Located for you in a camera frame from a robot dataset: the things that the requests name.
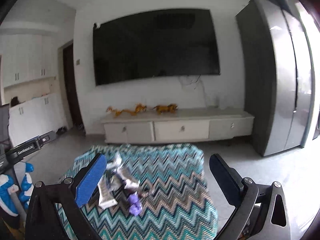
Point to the orange dragon figurine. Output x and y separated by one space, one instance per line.
140 108

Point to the white wall cabinets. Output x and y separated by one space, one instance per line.
30 85

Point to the blue white robot toy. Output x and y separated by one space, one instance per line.
22 189

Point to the purple paper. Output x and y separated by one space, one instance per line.
135 204

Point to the white tv cabinet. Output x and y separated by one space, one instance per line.
186 125

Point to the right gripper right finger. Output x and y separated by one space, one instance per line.
259 208

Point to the orange tiger figurine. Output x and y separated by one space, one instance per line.
171 108

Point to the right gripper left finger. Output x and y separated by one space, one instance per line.
43 221

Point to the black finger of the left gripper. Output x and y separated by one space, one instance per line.
28 147

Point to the wall mounted black television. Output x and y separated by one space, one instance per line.
157 43

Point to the teal zigzag table cloth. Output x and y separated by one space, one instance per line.
179 206

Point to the silver crumpled wrapper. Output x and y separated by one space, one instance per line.
117 176

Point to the grey refrigerator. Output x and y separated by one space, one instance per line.
278 80

